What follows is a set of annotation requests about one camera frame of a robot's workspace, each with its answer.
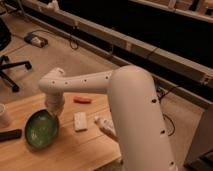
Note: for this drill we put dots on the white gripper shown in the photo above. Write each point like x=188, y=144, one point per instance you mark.
x=55, y=103

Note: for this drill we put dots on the green ceramic bowl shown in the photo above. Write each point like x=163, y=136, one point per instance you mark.
x=41, y=129

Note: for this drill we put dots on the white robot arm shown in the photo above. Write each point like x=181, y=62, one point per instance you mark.
x=135, y=110

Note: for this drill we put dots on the orange carrot toy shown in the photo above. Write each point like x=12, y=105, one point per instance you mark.
x=82, y=100

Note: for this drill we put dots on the white sponge block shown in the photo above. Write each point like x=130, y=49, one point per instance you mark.
x=80, y=121

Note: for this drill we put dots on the white paper cup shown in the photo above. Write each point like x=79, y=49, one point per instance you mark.
x=5, y=119

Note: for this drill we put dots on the black remote control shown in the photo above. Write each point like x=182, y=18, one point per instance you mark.
x=10, y=135

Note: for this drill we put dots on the power strip on floor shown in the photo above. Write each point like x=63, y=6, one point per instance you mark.
x=35, y=40

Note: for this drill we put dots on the black office chair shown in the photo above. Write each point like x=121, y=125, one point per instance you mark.
x=5, y=39

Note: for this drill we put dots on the dark cabinet at right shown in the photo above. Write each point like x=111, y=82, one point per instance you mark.
x=200, y=154

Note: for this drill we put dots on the long white shelf rail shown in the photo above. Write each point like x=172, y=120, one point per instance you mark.
x=180, y=65

